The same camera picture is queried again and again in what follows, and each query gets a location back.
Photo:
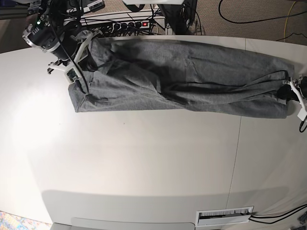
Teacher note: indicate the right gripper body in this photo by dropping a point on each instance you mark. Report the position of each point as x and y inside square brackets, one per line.
[81, 51]

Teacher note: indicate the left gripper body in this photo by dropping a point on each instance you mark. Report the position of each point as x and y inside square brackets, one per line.
[297, 90]

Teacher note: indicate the grey T-shirt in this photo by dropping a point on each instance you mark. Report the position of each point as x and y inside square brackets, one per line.
[164, 74]

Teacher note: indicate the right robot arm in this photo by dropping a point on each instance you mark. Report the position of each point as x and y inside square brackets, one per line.
[58, 29]

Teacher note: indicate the black power strip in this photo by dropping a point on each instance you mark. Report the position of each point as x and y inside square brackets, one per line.
[113, 29]

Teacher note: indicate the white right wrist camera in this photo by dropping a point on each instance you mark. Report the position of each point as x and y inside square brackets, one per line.
[71, 75]

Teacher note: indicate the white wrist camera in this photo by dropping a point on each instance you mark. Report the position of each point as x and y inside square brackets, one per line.
[302, 114]
[71, 75]

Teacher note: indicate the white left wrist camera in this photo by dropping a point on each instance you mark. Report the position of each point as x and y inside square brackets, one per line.
[302, 114]

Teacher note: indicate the white cable grommet tray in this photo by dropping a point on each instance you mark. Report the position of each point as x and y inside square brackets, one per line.
[223, 217]

